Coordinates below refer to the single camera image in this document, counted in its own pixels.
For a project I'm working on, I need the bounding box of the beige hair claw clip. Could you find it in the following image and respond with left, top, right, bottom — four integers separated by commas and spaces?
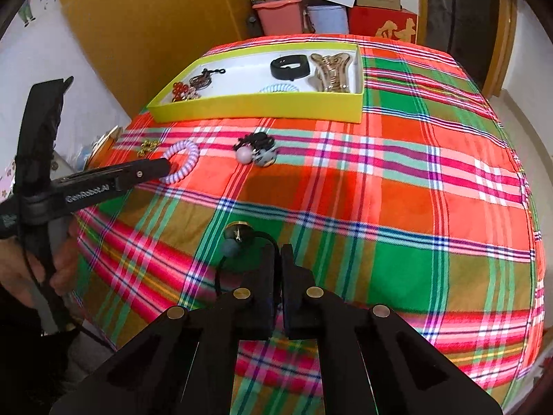
310, 53, 352, 93

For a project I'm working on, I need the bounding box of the plaid tablecloth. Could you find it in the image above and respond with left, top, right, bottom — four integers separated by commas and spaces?
75, 36, 545, 407

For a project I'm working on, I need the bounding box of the blue spiral hair tie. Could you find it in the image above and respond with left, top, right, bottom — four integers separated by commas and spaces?
257, 82, 301, 95

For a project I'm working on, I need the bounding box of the black hair tie gold button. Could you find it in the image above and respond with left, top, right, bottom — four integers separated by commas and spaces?
214, 221, 281, 298

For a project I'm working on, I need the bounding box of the purple spiral hair tie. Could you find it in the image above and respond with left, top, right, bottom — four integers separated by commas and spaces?
158, 139, 202, 185

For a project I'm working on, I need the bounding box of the brown bead bracelet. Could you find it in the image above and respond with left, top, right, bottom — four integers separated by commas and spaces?
187, 67, 227, 92

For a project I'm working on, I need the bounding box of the gold brooch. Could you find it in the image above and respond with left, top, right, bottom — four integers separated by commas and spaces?
137, 140, 159, 158

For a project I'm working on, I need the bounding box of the wooden door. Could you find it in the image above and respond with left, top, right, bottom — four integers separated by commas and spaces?
419, 0, 516, 98

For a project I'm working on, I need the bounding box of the yellow tray box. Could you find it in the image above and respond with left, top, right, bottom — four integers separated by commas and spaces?
147, 41, 365, 124

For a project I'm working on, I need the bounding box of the orange box on floor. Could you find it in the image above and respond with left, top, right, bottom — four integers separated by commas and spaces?
84, 126, 123, 170

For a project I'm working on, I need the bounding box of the pink plastic bin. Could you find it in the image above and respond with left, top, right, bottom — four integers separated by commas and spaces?
253, 0, 304, 36

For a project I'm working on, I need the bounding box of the wooden wardrobe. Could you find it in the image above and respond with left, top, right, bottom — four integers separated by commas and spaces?
60, 0, 251, 117

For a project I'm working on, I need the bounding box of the red gift box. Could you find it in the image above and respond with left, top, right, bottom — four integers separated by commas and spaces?
348, 6, 418, 43

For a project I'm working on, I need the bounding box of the person's left hand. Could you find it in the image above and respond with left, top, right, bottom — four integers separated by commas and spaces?
0, 219, 81, 307

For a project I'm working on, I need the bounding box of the black wristband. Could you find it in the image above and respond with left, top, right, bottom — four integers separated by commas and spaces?
270, 54, 310, 82

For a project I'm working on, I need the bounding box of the light blue bucket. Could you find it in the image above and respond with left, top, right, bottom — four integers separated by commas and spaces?
308, 6, 349, 35

